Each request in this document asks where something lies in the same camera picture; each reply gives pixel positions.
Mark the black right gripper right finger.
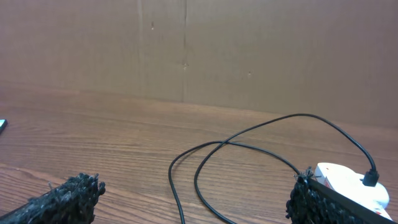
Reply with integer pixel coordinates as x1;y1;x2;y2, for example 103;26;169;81
285;168;394;224

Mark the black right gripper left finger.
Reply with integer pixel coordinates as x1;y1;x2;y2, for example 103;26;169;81
1;173;106;224

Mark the blue smartphone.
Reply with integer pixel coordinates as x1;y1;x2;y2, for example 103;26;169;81
0;119;8;133

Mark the white charger adapter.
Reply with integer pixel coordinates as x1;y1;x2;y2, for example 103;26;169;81
328;173;389;210

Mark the white power strip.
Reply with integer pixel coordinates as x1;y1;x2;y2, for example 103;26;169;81
315;162;392;220

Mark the black charging cable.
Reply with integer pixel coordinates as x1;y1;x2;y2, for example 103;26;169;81
168;113;380;224

